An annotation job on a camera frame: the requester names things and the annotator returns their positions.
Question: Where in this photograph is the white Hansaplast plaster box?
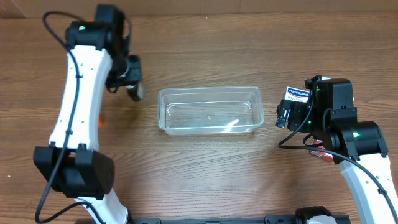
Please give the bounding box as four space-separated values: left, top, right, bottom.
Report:
284 86 310 103

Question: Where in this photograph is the dark bottle white cap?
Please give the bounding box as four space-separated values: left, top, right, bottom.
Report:
126 83 144 102

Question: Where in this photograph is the orange Redoxon tube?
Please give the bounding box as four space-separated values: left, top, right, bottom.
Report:
98 118 105 128

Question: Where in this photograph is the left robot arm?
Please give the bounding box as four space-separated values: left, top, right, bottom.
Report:
33 4 144 223

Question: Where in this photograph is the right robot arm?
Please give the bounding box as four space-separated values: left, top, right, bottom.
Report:
275 75 397 223

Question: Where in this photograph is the clear plastic container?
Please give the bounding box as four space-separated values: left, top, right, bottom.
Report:
157 86 265 136

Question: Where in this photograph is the red medicine box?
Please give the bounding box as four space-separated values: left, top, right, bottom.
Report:
310 139 333 162

